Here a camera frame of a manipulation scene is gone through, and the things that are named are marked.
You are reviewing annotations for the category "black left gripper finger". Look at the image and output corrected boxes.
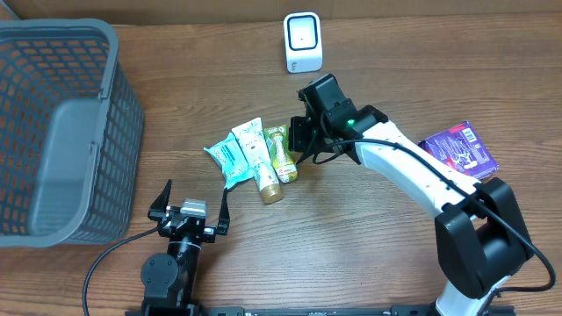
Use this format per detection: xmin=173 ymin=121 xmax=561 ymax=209
xmin=216 ymin=189 xmax=230 ymax=235
xmin=148 ymin=179 xmax=172 ymax=213

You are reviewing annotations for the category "green yellow snack pouch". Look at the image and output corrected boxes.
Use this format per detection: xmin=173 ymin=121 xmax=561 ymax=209
xmin=263 ymin=125 xmax=299 ymax=183

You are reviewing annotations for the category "white bamboo print tube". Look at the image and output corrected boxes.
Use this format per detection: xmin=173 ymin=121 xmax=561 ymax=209
xmin=232 ymin=118 xmax=285 ymax=205

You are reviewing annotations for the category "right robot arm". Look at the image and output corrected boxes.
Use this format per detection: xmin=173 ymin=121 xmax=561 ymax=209
xmin=289 ymin=74 xmax=535 ymax=315

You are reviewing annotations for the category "grey plastic mesh basket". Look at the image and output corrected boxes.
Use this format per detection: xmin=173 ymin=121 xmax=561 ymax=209
xmin=1 ymin=18 xmax=144 ymax=248

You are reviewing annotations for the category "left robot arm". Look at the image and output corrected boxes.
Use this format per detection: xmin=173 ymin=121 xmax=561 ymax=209
xmin=140 ymin=181 xmax=230 ymax=315

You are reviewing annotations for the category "white barcode scanner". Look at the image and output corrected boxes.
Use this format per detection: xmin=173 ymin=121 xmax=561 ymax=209
xmin=283 ymin=11 xmax=323 ymax=74

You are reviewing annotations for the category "purple sanitary pad pack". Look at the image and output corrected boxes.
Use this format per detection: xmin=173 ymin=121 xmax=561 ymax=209
xmin=418 ymin=121 xmax=500 ymax=180

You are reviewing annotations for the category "teal plastic packet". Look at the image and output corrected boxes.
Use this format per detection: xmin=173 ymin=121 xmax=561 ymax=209
xmin=204 ymin=133 xmax=255 ymax=190

